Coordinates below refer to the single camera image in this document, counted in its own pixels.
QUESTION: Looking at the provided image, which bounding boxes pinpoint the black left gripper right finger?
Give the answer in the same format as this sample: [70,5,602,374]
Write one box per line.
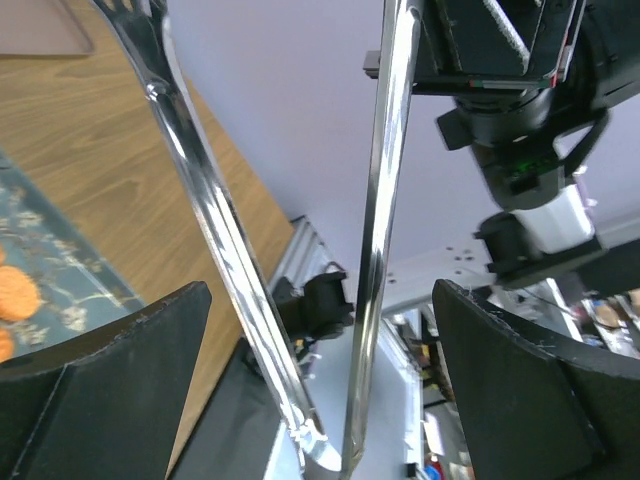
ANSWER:
[432,280,639,479]

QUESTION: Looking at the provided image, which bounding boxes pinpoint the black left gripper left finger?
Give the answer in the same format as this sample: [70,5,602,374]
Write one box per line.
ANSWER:
[1,281,212,479]

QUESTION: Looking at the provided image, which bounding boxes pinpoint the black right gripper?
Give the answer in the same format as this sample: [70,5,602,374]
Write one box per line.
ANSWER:
[362,0,640,109]

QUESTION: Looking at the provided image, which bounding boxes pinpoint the steel serving tongs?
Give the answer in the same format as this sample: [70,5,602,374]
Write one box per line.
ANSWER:
[89,0,426,480]

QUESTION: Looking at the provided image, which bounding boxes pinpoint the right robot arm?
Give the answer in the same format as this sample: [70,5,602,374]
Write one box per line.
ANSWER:
[359,1,639,294]

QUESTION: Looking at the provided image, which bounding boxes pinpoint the blue floral serving tray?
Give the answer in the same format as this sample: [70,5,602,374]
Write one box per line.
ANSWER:
[1,155,145,359]

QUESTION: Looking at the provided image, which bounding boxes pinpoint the orange swirl cookie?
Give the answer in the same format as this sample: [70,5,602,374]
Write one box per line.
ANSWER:
[0,328,15,363]

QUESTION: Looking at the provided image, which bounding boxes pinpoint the orange sandwich biscuit right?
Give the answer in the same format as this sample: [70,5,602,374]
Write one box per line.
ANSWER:
[0,265,41,322]

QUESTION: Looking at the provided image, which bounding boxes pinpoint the rose gold tin lid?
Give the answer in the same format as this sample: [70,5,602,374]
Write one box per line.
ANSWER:
[1,0,95,57]

